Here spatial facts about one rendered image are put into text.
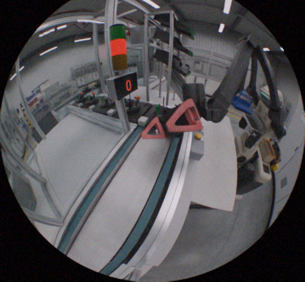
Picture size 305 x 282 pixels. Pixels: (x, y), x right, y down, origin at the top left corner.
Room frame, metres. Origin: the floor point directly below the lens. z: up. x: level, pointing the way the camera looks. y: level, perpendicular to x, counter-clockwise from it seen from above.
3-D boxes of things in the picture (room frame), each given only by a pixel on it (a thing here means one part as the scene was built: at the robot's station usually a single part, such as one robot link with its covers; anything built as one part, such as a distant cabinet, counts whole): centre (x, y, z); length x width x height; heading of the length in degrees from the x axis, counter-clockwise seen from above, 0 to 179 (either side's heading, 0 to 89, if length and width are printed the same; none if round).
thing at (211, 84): (4.49, -2.23, 1.13); 3.06 x 1.36 x 2.25; 60
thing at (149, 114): (0.44, -0.08, 0.96); 0.24 x 0.24 x 0.02; 67
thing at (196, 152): (0.28, -0.24, 0.93); 0.21 x 0.07 x 0.06; 157
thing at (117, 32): (0.32, 0.11, 1.38); 0.05 x 0.05 x 0.05
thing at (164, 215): (0.13, -0.11, 0.91); 0.89 x 0.06 x 0.11; 157
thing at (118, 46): (0.32, 0.11, 1.33); 0.05 x 0.05 x 0.05
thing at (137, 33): (1.80, 0.16, 1.50); 0.38 x 0.21 x 0.88; 67
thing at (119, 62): (0.32, 0.11, 1.28); 0.05 x 0.05 x 0.05
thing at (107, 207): (0.18, 0.06, 0.91); 0.84 x 0.28 x 0.10; 157
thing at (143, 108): (0.54, 0.16, 1.01); 0.24 x 0.24 x 0.13; 67
